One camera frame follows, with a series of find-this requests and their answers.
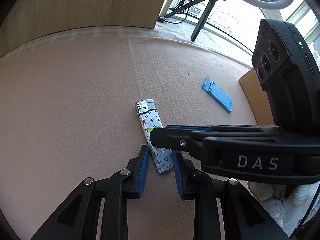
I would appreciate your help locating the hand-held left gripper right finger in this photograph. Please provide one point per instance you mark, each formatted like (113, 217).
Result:
(178, 177)

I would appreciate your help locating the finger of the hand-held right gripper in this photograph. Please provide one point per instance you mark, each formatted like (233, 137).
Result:
(205, 129)
(175, 140)

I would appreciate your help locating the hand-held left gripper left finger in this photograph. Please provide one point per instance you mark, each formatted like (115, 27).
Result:
(143, 170)

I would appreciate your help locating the cardboard box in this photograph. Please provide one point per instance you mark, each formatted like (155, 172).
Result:
(255, 97)

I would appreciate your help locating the patterned white lighter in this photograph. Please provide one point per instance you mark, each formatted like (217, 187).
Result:
(148, 118)

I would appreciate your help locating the person's right hand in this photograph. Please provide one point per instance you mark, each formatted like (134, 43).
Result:
(280, 210)

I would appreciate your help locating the blue plastic phone stand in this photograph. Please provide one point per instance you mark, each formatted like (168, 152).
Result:
(217, 93)

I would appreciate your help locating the white checked cloth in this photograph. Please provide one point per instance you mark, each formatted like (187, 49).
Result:
(220, 45)

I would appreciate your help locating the apartment buildings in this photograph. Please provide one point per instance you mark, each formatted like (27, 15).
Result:
(230, 17)

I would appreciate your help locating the black tripod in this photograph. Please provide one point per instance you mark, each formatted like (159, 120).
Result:
(202, 21)

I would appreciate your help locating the black power strip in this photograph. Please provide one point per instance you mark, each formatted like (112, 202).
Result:
(160, 19)

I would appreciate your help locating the large wooden board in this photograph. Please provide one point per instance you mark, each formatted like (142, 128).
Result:
(87, 2)

